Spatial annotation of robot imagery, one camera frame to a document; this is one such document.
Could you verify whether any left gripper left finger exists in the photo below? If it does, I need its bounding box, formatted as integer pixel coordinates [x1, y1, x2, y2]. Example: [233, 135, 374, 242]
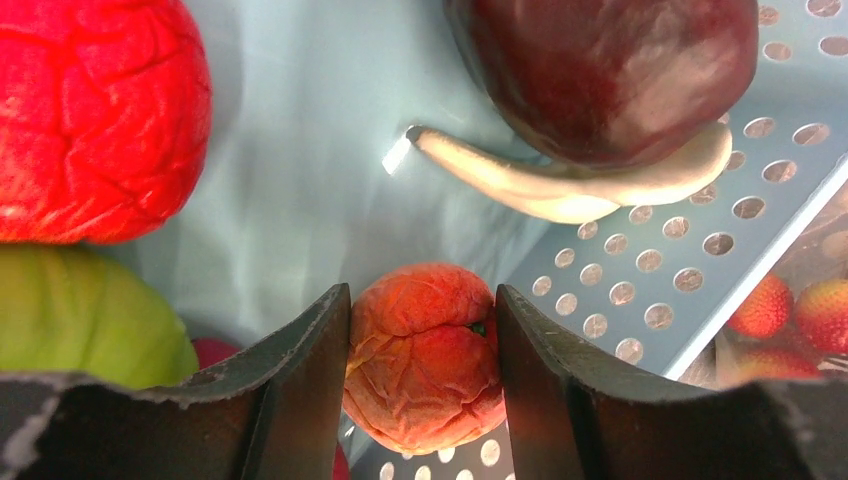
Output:
[177, 283, 352, 480]

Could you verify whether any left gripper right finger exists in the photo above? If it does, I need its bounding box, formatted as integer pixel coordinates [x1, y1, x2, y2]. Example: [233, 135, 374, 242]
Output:
[495, 284, 717, 480]

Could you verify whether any orange peach toy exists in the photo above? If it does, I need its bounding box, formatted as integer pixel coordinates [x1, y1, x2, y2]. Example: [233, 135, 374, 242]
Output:
[342, 263, 506, 455]

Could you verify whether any clear polka dot zip bag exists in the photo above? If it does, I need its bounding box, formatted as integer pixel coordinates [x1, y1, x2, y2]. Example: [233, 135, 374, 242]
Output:
[680, 187, 847, 389]

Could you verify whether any magenta fruit toy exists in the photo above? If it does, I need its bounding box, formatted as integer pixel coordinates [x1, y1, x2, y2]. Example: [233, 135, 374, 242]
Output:
[191, 337, 351, 480]

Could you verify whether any white garlic toy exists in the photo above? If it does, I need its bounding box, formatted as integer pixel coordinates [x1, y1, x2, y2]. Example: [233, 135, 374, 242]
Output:
[405, 122, 733, 225]

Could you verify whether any light blue plastic basket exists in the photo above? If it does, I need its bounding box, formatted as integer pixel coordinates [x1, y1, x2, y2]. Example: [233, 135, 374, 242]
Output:
[109, 1, 847, 479]

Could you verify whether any green cabbage toy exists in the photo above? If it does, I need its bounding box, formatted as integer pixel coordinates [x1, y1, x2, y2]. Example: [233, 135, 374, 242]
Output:
[1, 244, 199, 389]

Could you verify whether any dark red apple toy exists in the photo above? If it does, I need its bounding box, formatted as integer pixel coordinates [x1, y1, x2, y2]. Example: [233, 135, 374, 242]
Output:
[443, 0, 759, 170]

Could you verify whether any red pomegranate toy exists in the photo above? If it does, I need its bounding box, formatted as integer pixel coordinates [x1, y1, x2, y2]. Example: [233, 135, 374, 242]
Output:
[1, 1, 213, 244]

